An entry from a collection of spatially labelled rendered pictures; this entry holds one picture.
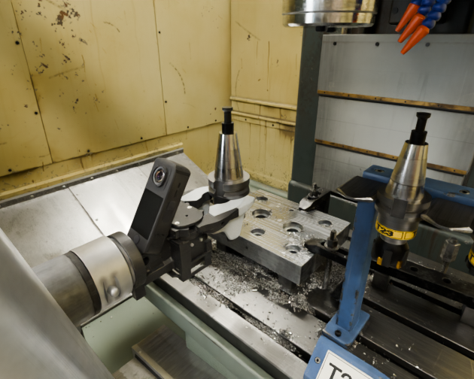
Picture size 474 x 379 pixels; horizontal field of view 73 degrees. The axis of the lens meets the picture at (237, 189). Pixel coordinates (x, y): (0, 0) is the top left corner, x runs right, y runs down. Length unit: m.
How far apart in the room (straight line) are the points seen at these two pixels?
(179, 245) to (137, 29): 1.25
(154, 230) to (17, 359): 0.22
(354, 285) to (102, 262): 0.42
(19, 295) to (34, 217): 1.20
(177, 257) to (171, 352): 0.47
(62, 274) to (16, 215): 1.04
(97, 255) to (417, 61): 0.91
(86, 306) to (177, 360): 0.50
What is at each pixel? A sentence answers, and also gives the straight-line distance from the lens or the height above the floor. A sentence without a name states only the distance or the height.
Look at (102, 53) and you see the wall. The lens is 1.47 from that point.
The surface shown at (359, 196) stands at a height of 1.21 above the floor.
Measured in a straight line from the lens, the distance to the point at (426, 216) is 0.44.
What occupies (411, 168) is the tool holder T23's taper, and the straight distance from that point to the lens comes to 0.44.
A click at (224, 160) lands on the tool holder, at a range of 0.46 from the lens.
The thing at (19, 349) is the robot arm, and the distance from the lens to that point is 0.20.
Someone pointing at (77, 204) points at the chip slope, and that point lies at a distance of 1.41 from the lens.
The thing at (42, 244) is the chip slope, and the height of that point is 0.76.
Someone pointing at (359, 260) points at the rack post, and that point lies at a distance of 0.58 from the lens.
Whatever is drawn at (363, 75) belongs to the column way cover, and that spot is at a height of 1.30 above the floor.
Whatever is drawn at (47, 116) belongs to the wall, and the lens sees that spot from 1.40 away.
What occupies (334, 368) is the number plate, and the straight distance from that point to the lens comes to 0.59.
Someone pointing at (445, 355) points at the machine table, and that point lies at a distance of 0.74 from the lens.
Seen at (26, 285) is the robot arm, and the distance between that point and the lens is 0.20.
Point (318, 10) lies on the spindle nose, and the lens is 0.58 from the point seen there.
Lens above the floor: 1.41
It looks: 25 degrees down
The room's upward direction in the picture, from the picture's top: straight up
